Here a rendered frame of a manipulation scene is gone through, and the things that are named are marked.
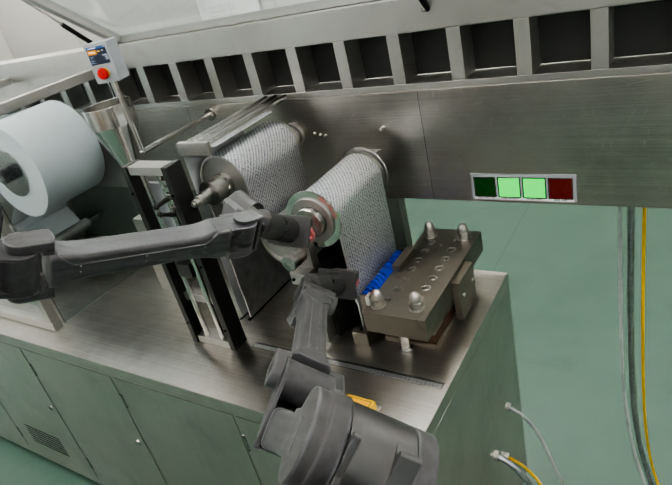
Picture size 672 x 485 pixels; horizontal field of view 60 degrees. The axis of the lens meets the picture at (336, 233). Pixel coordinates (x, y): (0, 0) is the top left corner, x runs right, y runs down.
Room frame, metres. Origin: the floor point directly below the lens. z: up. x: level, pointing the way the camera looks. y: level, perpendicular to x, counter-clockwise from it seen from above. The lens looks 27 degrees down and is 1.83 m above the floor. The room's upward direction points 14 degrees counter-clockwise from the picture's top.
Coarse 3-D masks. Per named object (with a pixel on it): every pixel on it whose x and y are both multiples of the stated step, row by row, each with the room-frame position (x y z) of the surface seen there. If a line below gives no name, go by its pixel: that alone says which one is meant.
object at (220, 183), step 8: (216, 176) 1.35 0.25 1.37; (224, 176) 1.36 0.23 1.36; (200, 184) 1.35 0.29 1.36; (208, 184) 1.33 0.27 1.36; (216, 184) 1.33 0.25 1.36; (224, 184) 1.34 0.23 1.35; (232, 184) 1.36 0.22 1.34; (216, 192) 1.32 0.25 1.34; (224, 192) 1.33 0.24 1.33; (232, 192) 1.36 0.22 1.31; (216, 200) 1.32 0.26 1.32
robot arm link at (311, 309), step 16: (304, 288) 0.99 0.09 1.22; (320, 288) 1.01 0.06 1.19; (304, 304) 0.92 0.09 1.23; (320, 304) 0.92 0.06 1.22; (304, 320) 0.83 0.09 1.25; (320, 320) 0.84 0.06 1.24; (304, 336) 0.76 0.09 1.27; (320, 336) 0.78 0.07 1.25; (288, 352) 0.70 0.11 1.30; (304, 352) 0.70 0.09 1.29; (320, 352) 0.72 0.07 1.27; (272, 368) 0.64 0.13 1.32; (320, 368) 0.68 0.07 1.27; (272, 384) 0.64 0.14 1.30; (336, 384) 0.65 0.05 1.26
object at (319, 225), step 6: (300, 210) 1.22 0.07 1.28; (306, 210) 1.20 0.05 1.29; (312, 210) 1.20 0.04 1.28; (312, 216) 1.20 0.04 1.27; (318, 216) 1.19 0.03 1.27; (318, 222) 1.19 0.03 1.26; (324, 222) 1.19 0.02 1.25; (312, 228) 1.21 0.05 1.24; (318, 228) 1.19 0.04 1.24; (324, 228) 1.20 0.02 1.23; (318, 234) 1.19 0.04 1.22
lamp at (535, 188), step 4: (524, 180) 1.24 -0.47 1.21; (528, 180) 1.24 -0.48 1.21; (532, 180) 1.23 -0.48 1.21; (536, 180) 1.22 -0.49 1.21; (540, 180) 1.22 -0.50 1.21; (544, 180) 1.21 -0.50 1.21; (524, 184) 1.24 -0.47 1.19; (528, 184) 1.24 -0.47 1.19; (532, 184) 1.23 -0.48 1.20; (536, 184) 1.22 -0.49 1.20; (540, 184) 1.22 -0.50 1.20; (544, 184) 1.21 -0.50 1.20; (524, 188) 1.24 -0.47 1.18; (528, 188) 1.24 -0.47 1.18; (532, 188) 1.23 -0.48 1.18; (536, 188) 1.22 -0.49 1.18; (540, 188) 1.22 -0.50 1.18; (544, 188) 1.21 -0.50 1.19; (524, 192) 1.24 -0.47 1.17; (528, 192) 1.24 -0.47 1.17; (532, 192) 1.23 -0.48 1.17; (536, 192) 1.23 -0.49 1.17; (540, 192) 1.22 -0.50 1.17; (544, 192) 1.21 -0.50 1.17; (524, 196) 1.24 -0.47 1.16; (528, 196) 1.24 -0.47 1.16; (532, 196) 1.23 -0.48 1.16; (536, 196) 1.23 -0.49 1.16; (540, 196) 1.22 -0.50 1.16; (544, 196) 1.21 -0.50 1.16
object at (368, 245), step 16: (384, 208) 1.36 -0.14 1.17; (368, 224) 1.29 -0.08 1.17; (384, 224) 1.35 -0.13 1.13; (352, 240) 1.22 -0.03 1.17; (368, 240) 1.28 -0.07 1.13; (384, 240) 1.34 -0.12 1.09; (352, 256) 1.21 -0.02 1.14; (368, 256) 1.26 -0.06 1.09; (384, 256) 1.32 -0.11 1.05; (368, 272) 1.25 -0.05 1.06
